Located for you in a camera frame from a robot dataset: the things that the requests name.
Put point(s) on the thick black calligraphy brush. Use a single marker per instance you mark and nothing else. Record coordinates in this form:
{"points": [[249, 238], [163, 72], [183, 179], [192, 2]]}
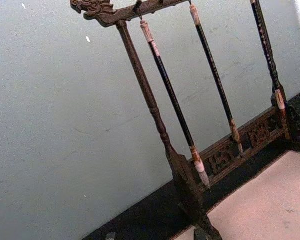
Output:
{"points": [[170, 93]]}

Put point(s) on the dark carved wooden brush rack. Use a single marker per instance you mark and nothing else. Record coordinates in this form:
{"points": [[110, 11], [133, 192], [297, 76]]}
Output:
{"points": [[140, 75]]}

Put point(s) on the thin black calligraphy brush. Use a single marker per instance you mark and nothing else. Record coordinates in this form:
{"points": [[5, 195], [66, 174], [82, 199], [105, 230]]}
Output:
{"points": [[213, 63]]}

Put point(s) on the black calligraphy brush dotted shaft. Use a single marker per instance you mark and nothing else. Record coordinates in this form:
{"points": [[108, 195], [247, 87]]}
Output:
{"points": [[279, 100]]}

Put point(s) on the pale beige felt mat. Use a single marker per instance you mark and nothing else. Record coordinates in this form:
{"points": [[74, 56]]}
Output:
{"points": [[265, 200]]}

